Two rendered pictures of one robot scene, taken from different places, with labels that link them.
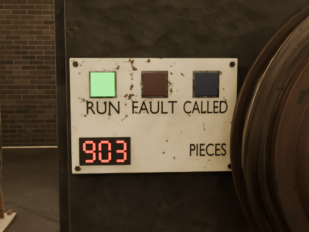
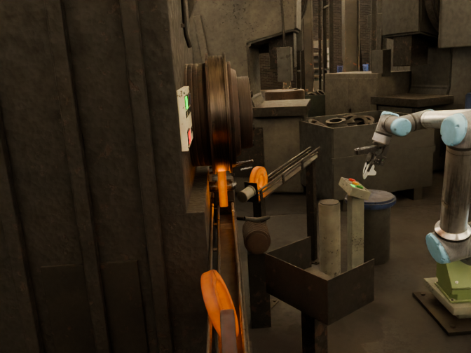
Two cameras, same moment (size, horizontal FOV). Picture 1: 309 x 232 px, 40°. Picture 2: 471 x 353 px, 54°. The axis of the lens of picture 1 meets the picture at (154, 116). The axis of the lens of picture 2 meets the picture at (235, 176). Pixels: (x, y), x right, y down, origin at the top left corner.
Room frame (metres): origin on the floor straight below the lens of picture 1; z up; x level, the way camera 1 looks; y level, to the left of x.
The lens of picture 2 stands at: (0.45, 1.48, 1.31)
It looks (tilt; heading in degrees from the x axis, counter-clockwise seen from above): 14 degrees down; 273
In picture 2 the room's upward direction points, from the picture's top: 4 degrees counter-clockwise
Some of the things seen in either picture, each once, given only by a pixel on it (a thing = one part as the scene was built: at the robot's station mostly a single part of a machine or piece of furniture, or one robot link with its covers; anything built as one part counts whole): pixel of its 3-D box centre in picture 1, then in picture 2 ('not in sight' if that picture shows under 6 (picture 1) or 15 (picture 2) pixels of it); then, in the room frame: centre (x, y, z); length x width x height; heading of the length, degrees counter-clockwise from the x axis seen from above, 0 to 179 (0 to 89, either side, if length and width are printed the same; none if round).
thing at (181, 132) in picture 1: (154, 115); (186, 116); (0.67, 0.00, 1.15); 0.26 x 0.02 x 0.18; 94
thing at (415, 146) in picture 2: not in sight; (359, 155); (-0.54, -2.88, 0.39); 1.03 x 0.83 x 0.77; 19
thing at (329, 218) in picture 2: not in sight; (329, 244); (0.05, -1.02, 0.26); 0.12 x 0.12 x 0.52
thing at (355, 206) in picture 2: not in sight; (355, 232); (-0.11, -1.07, 0.31); 0.24 x 0.16 x 0.62; 94
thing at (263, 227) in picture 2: not in sight; (258, 272); (0.47, -0.68, 0.27); 0.22 x 0.13 x 0.53; 94
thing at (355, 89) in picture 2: not in sight; (364, 115); (-0.98, -4.56, 0.55); 1.10 x 0.53 x 1.10; 114
